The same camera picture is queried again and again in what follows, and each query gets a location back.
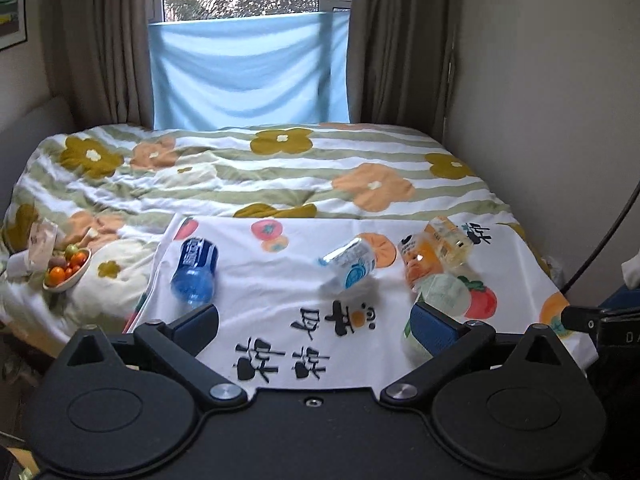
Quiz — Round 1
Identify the brown left curtain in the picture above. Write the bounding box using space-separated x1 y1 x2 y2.
40 0 154 129

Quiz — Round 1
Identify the clear blue label bottle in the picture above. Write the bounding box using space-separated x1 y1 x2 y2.
318 236 376 292

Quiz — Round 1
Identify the snack packet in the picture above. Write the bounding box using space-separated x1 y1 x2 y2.
6 220 58 280

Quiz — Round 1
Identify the brown curtain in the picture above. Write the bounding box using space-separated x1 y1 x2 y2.
346 0 461 142
40 0 154 129

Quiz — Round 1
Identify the grey bed headboard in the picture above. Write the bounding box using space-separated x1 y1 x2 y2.
0 96 76 214

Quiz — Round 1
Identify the black cable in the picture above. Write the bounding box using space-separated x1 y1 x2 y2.
560 179 640 295

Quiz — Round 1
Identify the light blue window cloth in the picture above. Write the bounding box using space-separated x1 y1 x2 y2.
149 11 349 131

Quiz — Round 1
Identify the orange juice bottle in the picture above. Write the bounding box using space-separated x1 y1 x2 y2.
398 232 444 290

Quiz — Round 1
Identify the bowl of fruit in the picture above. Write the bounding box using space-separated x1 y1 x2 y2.
42 244 92 294

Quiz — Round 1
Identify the green label white bottle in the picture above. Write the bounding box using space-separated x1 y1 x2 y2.
402 273 471 364

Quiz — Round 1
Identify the framed wall picture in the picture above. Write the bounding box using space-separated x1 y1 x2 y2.
0 0 27 51

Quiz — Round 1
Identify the brown right curtain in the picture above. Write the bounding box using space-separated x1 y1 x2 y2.
346 0 461 142

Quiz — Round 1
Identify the white fruit print cloth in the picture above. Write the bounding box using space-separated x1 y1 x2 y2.
136 214 597 392

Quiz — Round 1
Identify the blue label plastic bottle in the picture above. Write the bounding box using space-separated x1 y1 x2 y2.
170 237 218 308

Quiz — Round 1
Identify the pale yellow drink bottle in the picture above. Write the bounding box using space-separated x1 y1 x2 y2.
424 217 473 269

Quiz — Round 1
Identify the floral striped duvet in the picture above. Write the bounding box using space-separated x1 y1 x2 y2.
0 121 557 356

